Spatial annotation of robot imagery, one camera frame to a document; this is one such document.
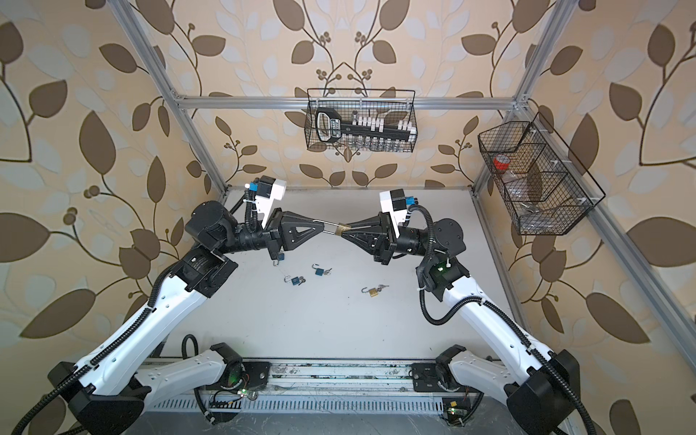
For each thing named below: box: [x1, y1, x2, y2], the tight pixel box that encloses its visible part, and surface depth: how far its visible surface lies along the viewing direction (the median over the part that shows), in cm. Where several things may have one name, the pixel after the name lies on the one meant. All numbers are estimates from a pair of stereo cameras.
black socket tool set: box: [315, 107, 417, 144], surface depth 84 cm
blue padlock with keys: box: [283, 275, 307, 286], surface depth 96 cm
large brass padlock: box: [312, 220, 352, 237], surface depth 54 cm
